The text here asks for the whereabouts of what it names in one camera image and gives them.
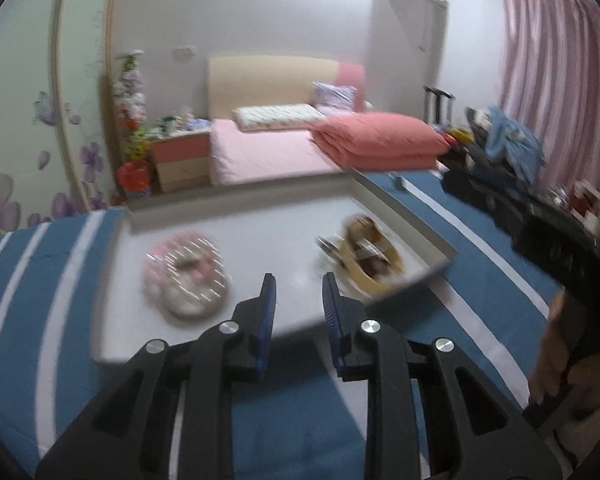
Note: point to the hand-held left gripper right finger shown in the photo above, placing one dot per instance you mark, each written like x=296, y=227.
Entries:
x=332, y=310

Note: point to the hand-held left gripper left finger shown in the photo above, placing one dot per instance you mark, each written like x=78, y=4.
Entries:
x=266, y=310

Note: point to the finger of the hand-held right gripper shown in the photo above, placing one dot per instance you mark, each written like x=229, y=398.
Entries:
x=475, y=190

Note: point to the grey jewelry tray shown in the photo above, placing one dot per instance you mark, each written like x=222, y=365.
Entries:
x=280, y=240

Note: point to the person's right hand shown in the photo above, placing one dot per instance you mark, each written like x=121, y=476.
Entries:
x=550, y=355

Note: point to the yellow bangle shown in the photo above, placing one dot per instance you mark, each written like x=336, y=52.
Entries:
x=352, y=266

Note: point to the blue clothing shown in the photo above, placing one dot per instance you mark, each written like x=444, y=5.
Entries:
x=510, y=140

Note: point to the black chair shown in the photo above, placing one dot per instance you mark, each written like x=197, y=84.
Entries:
x=437, y=105

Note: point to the coral folded quilt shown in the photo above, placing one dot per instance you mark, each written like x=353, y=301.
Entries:
x=380, y=140

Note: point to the pink curtain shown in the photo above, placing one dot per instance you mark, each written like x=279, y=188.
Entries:
x=550, y=60

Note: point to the pink bed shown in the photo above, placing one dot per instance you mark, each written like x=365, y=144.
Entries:
x=260, y=155

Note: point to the purple patterned pillow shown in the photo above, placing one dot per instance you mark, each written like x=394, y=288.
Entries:
x=335, y=95

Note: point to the pink and beige nightstand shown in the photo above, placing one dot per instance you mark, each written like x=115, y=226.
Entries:
x=180, y=160

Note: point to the red trash bin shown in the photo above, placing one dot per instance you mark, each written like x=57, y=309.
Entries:
x=134, y=180

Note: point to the white floral pillow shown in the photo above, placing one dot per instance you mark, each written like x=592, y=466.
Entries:
x=275, y=116

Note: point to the beige and pink headboard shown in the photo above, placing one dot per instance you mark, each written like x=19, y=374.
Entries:
x=260, y=80

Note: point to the blue striped tablecloth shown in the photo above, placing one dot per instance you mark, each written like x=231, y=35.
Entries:
x=20, y=335

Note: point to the plush toy display tube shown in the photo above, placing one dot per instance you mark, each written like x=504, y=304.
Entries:
x=130, y=100

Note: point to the purple flower wardrobe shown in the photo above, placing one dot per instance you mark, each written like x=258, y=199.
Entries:
x=30, y=85

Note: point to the white wall socket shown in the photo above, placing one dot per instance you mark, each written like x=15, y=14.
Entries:
x=184, y=51

